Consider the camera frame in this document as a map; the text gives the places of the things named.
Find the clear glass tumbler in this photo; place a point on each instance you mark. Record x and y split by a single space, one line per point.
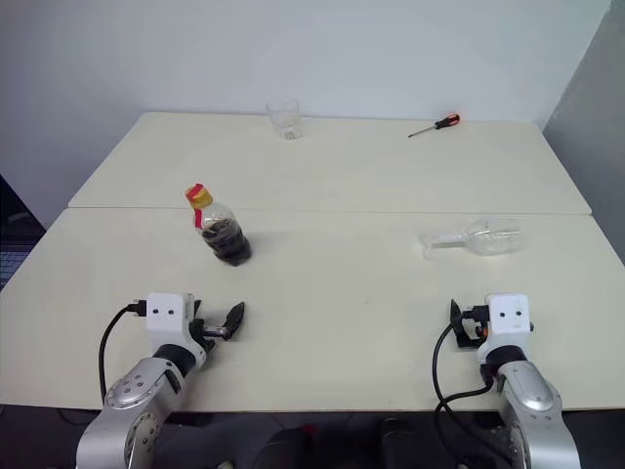
285 119

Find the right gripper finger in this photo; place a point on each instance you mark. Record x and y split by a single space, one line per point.
455 312

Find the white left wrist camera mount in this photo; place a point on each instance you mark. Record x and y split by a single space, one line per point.
166 312

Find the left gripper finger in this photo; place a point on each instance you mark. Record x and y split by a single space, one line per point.
235 320

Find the bottle with dark contents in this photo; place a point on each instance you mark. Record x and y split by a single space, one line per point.
227 242

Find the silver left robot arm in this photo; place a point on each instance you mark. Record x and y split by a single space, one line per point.
139 386

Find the yellow cap with red tape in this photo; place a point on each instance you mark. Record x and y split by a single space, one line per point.
199 195

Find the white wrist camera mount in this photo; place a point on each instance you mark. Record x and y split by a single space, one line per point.
510 312
166 312

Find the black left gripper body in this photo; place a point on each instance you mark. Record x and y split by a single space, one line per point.
207 333

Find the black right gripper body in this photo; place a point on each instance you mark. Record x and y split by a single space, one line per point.
472 337

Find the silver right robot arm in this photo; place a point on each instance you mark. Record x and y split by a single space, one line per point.
529 396

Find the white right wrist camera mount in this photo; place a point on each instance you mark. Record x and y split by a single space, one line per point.
510 312

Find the clear wine glass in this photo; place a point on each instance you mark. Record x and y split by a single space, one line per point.
488 237

